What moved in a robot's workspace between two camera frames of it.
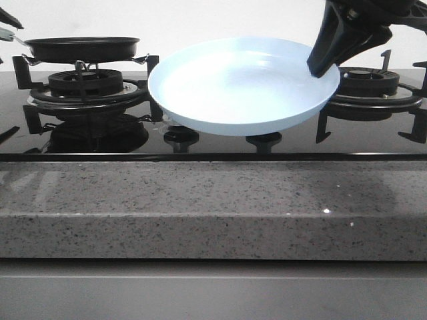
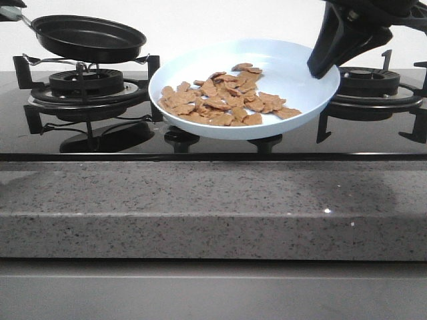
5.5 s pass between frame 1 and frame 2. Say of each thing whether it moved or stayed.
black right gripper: stayed
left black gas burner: stayed
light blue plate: stayed
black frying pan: moved
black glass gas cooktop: stayed
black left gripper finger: moved
